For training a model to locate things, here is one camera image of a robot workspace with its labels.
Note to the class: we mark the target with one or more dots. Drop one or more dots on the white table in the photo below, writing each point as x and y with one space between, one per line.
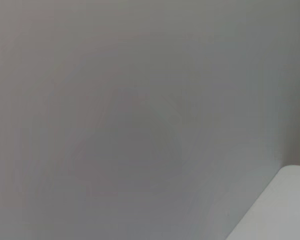
277 207

